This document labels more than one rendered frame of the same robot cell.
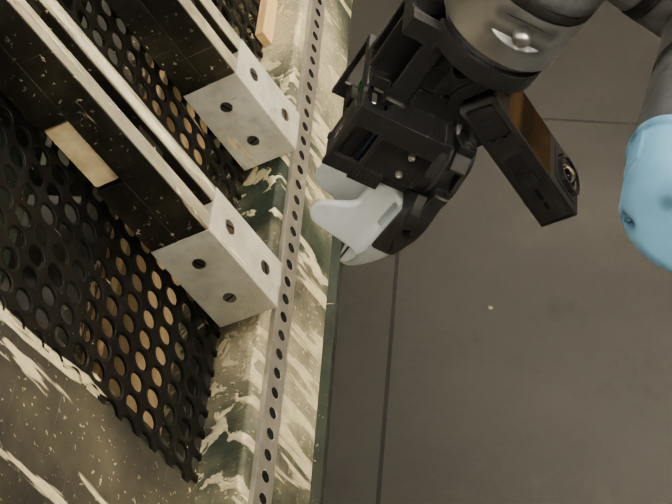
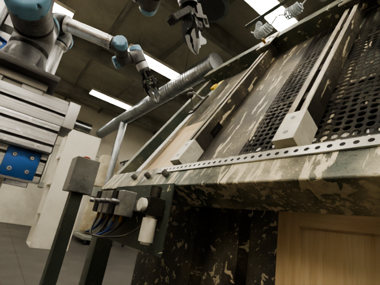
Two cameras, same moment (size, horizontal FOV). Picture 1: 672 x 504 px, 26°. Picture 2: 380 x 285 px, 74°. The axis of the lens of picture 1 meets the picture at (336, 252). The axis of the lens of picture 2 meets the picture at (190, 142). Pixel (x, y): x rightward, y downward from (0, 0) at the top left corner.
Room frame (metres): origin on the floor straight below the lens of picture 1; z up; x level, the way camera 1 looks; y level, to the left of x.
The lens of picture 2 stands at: (1.35, -0.49, 0.67)
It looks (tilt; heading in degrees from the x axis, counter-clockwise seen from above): 19 degrees up; 141
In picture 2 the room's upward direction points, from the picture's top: 10 degrees clockwise
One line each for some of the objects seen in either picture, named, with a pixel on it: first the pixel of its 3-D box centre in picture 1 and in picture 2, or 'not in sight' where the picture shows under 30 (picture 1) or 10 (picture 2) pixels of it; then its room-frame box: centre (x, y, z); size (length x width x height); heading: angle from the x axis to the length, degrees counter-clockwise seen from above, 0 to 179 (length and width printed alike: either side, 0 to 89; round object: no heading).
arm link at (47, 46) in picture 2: not in sight; (36, 31); (0.42, -0.49, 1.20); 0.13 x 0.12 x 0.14; 162
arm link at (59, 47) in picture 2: not in sight; (48, 64); (-0.19, -0.38, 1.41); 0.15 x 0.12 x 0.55; 149
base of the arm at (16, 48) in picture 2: not in sight; (23, 61); (0.42, -0.49, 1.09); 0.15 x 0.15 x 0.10
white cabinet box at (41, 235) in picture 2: not in sight; (65, 188); (-3.78, 0.87, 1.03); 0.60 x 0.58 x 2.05; 175
